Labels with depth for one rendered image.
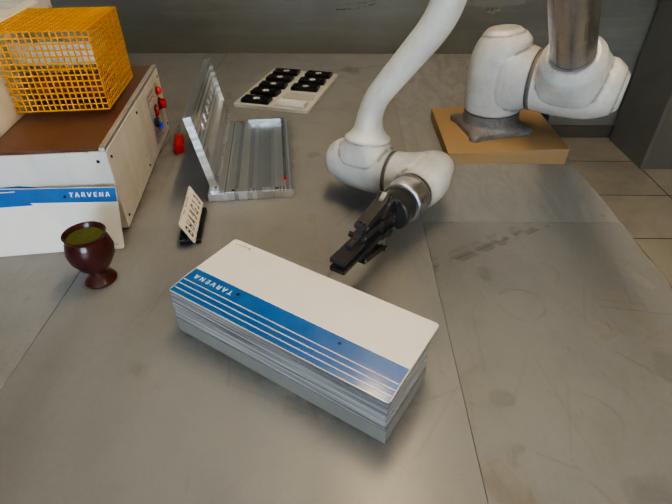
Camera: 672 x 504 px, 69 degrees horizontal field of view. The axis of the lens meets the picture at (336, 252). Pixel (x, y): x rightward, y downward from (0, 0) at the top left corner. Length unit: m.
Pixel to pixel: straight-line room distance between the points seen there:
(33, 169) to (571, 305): 1.06
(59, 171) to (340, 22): 2.63
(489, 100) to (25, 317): 1.19
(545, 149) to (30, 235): 1.25
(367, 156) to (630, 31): 3.08
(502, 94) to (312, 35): 2.26
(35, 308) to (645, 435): 1.01
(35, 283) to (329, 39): 2.78
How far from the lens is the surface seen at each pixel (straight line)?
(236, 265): 0.84
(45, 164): 1.13
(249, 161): 1.34
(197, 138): 1.14
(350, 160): 1.09
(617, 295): 1.05
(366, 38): 3.52
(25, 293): 1.08
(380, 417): 0.68
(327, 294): 0.77
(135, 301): 0.97
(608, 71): 1.36
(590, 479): 0.77
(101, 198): 1.10
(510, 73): 1.40
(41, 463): 0.80
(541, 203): 1.27
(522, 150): 1.42
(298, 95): 1.81
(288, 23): 3.52
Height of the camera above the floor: 1.51
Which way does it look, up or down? 37 degrees down
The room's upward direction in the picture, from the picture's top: straight up
